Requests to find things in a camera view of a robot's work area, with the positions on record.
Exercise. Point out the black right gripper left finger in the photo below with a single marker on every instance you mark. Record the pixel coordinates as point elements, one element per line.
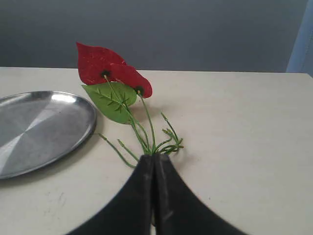
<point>130,211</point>

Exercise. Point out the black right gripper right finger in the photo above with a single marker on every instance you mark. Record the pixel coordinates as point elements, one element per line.
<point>177,210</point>

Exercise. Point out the artificial red anthurium flower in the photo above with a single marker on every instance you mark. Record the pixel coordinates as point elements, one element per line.
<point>114,86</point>

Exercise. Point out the round steel plate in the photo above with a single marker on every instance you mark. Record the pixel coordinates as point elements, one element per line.
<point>40,127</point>

